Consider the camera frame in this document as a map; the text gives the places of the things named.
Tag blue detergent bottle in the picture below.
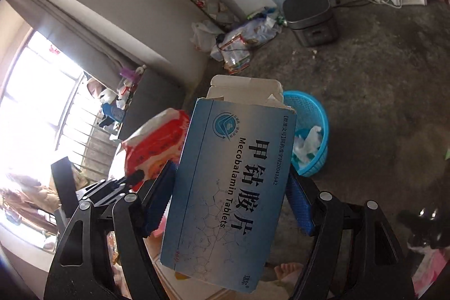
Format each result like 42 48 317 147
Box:
102 103 125 123

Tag white plastic bag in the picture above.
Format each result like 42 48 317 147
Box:
190 20 223 53

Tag pile of plastic packaging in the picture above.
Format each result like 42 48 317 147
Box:
210 7 285 75

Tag black rice cooker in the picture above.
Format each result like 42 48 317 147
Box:
282 0 339 47

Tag grey low cabinet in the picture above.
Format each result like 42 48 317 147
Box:
118 69 185 141

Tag metal balcony railing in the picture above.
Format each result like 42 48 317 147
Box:
56 73 118 181

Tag red tissue pack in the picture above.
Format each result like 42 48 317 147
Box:
121 108 190 181

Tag grey curtain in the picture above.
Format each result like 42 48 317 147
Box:
3 0 170 90

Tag blue plastic trash basket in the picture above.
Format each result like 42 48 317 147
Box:
284 91 330 177

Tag blue medicine box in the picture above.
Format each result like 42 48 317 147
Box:
160 75 297 293

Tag purple plastic cup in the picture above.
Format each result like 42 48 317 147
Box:
120 68 140 83

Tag white glove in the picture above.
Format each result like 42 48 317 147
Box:
293 126 323 169

